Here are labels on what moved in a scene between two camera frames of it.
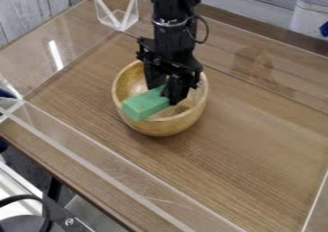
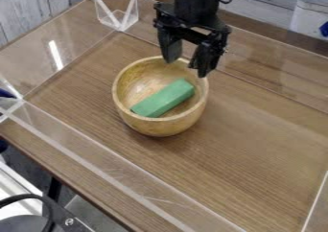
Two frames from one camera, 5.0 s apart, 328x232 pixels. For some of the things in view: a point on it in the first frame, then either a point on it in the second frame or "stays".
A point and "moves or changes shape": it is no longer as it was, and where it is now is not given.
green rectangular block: (144, 104) moves or changes shape
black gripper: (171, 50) → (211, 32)
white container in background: (308, 15) stays
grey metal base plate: (63, 220) stays
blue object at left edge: (5, 93) stays
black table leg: (53, 189) stays
